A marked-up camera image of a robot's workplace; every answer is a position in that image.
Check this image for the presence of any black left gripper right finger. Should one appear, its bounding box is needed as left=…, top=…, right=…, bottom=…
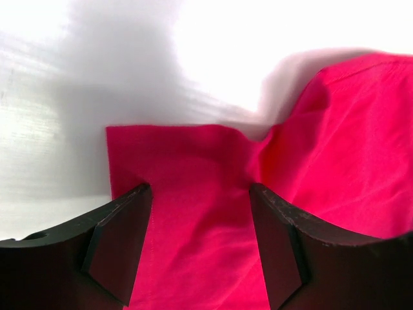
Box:
left=249, top=183, right=412, bottom=309

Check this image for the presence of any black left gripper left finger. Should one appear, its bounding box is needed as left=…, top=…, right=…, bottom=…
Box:
left=1, top=183, right=152, bottom=309

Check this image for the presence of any red t shirt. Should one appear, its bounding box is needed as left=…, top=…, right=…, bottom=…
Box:
left=106, top=54, right=412, bottom=309

